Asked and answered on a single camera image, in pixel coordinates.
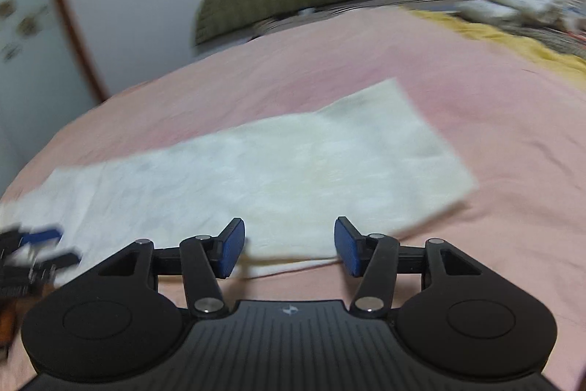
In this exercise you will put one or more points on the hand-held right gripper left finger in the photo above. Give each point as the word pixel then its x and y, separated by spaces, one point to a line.
pixel 231 246

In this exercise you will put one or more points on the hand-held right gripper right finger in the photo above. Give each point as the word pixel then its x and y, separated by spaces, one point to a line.
pixel 346 246

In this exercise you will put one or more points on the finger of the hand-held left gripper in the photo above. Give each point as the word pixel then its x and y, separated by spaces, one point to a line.
pixel 59 260
pixel 39 236

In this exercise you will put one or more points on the white pants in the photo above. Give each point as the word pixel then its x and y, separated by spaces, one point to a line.
pixel 274 171

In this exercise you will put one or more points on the pink blanket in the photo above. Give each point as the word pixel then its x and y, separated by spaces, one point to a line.
pixel 458 75

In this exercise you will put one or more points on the white wardrobe with flower decals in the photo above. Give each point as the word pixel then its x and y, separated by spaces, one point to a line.
pixel 27 29

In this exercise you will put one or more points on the yellow cloth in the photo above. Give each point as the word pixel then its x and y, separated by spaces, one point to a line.
pixel 517 43

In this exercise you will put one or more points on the brown wooden door frame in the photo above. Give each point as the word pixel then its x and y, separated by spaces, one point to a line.
pixel 73 20

